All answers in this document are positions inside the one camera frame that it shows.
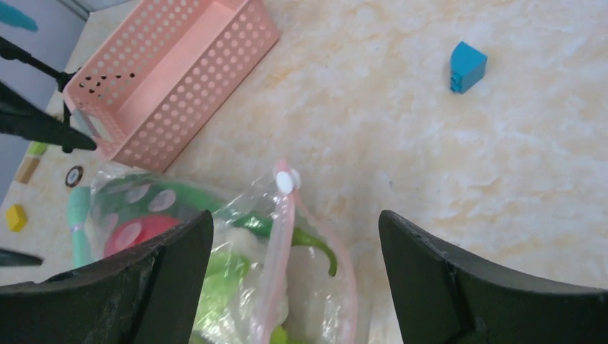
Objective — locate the small round badge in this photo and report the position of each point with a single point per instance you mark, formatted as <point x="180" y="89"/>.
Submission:
<point x="74" y="176"/>

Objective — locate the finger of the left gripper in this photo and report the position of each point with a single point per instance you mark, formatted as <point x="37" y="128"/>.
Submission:
<point x="21" y="118"/>
<point x="11" y="258"/>

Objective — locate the yellow block at left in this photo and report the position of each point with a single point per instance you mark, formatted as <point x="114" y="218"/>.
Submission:
<point x="16" y="217"/>

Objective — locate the white cauliflower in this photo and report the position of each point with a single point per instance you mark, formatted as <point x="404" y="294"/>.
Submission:
<point x="306" y="313"/>

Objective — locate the green and wood stick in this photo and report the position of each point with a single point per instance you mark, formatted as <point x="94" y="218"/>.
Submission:
<point x="30" y="162"/>

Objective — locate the blue microphone on tripod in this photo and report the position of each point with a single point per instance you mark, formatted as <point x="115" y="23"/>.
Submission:
<point x="10" y="51"/>

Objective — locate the green bell pepper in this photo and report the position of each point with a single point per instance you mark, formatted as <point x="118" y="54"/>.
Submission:
<point x="240" y="228"/>

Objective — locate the green celery stalk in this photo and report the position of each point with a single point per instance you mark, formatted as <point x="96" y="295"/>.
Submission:
<point x="227" y="300"/>

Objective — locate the blue toy block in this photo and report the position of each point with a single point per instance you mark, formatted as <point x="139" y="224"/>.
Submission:
<point x="467" y="67"/>

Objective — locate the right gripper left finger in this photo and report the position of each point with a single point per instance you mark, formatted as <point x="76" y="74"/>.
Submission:
<point x="146" y="294"/>

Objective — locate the teal silicone tool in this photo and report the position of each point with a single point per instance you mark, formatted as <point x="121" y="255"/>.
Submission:
<point x="78" y="207"/>

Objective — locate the clear pink zip bag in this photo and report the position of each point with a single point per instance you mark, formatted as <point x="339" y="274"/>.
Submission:
<point x="295" y="234"/>

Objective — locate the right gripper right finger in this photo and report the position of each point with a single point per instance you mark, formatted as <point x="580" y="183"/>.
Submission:
<point x="445" y="294"/>

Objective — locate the pink plastic basket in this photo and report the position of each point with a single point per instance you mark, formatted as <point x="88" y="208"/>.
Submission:
<point x="163" y="73"/>

